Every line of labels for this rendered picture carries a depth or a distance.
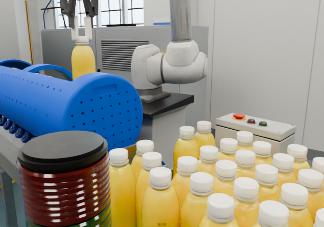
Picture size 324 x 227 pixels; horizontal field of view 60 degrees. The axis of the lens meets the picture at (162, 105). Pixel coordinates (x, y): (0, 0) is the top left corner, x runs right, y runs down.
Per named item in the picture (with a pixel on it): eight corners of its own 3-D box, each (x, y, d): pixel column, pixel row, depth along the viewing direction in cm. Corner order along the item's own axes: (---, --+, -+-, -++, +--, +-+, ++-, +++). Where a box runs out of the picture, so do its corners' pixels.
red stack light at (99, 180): (85, 174, 26) (82, 135, 26) (127, 202, 22) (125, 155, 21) (12, 201, 22) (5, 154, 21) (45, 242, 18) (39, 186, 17)
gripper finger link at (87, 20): (83, 17, 86) (85, 17, 87) (85, 40, 88) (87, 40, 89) (88, 16, 84) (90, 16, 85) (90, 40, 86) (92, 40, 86)
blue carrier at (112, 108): (43, 107, 158) (35, 56, 150) (146, 150, 97) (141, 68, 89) (-15, 119, 139) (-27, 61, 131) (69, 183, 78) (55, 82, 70)
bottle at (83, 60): (99, 99, 93) (97, 42, 89) (93, 104, 87) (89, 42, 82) (78, 99, 94) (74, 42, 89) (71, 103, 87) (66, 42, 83)
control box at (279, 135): (231, 140, 94) (233, 111, 91) (292, 159, 80) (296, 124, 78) (213, 149, 87) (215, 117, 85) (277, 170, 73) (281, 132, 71)
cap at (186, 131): (180, 132, 76) (180, 126, 76) (194, 133, 76) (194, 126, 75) (179, 137, 72) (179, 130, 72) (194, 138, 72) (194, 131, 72)
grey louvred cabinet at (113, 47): (80, 126, 434) (74, 30, 400) (203, 163, 307) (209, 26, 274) (48, 136, 392) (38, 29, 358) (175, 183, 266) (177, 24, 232)
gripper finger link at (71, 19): (74, 9, 81) (64, 8, 79) (74, 28, 83) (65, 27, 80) (71, 10, 82) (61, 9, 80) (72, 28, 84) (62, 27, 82)
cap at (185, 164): (189, 175, 52) (189, 166, 52) (173, 169, 55) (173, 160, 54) (201, 168, 55) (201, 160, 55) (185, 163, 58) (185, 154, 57)
